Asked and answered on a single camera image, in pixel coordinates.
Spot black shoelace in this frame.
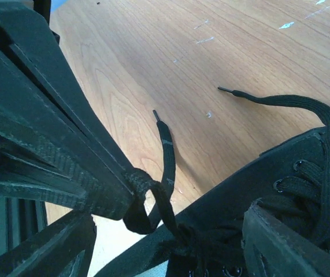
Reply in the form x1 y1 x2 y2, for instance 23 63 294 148
124 90 330 250

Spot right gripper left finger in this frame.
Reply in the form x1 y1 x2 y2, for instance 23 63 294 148
0 212 97 276

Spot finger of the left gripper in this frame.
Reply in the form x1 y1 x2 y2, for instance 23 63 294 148
0 5 134 220

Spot black canvas shoe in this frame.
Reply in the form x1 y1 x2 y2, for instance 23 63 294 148
98 127 330 276

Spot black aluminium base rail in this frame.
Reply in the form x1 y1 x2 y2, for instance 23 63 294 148
0 197 47 255

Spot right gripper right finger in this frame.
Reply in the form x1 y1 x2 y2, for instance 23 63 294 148
242 203 330 276

